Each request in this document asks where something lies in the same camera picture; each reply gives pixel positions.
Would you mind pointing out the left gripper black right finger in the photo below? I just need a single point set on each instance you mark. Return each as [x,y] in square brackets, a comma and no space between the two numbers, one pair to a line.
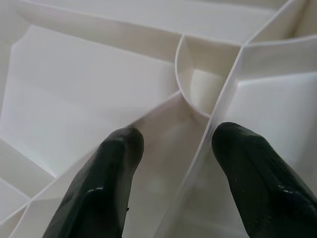
[267,186]

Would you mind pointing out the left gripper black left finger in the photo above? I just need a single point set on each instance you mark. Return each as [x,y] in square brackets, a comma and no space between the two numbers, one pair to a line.
[99,193]

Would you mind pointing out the white plastic table top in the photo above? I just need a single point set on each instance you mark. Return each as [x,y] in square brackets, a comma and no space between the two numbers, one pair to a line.
[74,86]

